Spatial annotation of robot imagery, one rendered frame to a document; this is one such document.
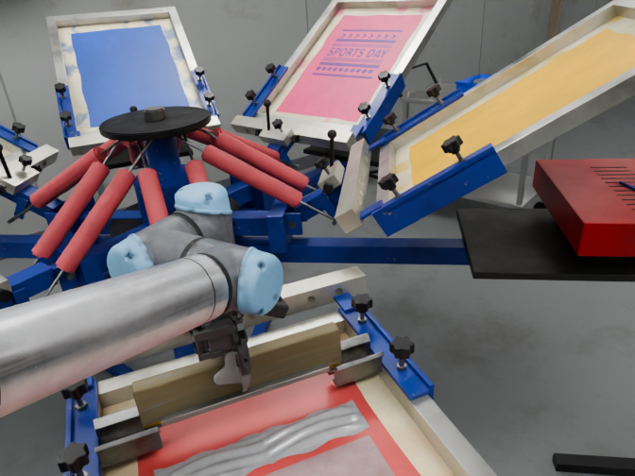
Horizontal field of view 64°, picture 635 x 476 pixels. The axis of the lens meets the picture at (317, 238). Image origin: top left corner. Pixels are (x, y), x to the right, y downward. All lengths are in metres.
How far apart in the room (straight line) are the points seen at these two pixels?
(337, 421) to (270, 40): 3.93
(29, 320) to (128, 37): 2.35
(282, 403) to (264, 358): 0.13
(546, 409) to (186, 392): 1.80
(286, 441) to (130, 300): 0.52
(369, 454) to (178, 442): 0.33
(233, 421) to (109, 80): 1.82
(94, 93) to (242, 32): 2.21
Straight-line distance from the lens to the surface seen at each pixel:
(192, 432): 0.99
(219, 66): 4.38
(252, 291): 0.56
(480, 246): 1.52
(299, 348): 0.91
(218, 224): 0.73
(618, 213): 1.43
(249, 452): 0.93
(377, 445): 0.93
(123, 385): 1.07
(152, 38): 2.71
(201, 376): 0.88
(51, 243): 1.51
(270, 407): 1.00
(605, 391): 2.60
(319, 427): 0.95
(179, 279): 0.52
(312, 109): 2.13
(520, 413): 2.39
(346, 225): 1.22
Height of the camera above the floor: 1.66
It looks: 27 degrees down
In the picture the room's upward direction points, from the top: 4 degrees counter-clockwise
